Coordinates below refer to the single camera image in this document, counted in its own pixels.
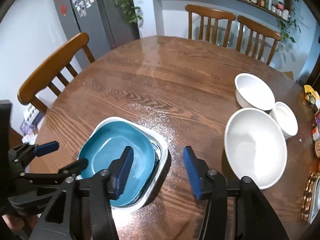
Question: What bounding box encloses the blue square plate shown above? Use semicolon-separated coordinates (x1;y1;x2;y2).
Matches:
77;120;157;202

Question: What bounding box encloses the large white bowl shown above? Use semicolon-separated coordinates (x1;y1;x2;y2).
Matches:
224;108;287;190

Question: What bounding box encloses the medium white bowl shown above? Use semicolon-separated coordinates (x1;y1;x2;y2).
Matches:
234;73;276;111

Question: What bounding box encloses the small white ramekin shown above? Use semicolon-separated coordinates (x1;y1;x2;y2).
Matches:
269;101;298;139

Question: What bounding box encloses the person's left hand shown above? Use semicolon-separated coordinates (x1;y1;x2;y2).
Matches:
1;214;39;239

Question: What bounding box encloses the white power strip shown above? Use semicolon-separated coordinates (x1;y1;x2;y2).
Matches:
23;104;40;125

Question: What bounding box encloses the wooden chair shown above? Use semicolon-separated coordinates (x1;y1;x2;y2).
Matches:
17;33;95;114
185;4;236;48
235;15;281;65

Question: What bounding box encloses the wooden bead trivet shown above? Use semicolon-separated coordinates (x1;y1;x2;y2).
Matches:
301;172;319;222

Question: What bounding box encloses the patterned dish on trivet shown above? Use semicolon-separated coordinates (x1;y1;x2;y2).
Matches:
308;177;319;224

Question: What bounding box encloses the cardboard box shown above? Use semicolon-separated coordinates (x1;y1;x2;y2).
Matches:
283;71;293;80

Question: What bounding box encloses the yellow snack bag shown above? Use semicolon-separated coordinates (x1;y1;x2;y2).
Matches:
304;85;320;113

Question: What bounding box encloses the grey refrigerator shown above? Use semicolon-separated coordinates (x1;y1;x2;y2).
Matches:
53;0;139;59

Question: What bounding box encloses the back right wooden chair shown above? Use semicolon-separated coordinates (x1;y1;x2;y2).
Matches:
235;15;281;65

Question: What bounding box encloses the back left wooden chair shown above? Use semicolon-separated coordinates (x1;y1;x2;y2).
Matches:
185;4;236;48

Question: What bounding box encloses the right green vine plant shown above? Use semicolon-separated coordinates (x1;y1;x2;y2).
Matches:
278;0;301;44

